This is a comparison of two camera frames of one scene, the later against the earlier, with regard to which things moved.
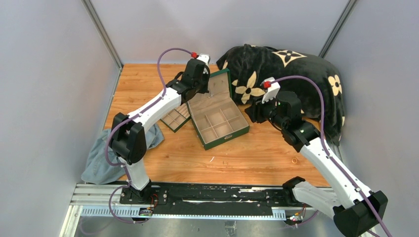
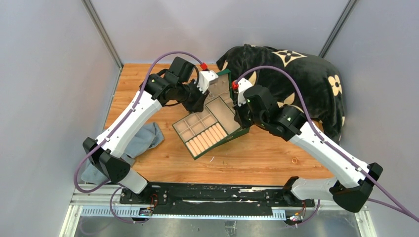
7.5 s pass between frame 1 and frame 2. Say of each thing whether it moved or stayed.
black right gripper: moved
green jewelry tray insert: moved
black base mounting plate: stayed
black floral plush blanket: stayed
